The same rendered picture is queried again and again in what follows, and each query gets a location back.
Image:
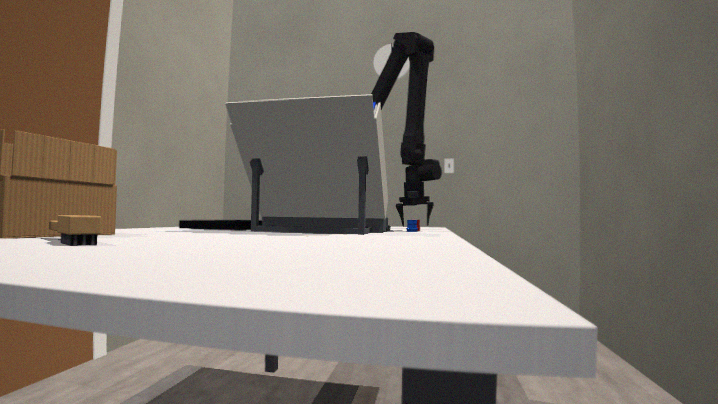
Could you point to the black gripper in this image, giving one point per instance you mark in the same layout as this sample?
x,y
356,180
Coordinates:
x,y
414,201

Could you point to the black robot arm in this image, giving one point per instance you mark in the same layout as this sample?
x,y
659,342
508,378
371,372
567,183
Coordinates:
x,y
412,147

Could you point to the brown cardboard box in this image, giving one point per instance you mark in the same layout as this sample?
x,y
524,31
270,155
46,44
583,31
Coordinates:
x,y
28,203

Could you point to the grey slanted cover panel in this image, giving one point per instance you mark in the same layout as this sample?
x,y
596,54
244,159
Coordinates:
x,y
309,148

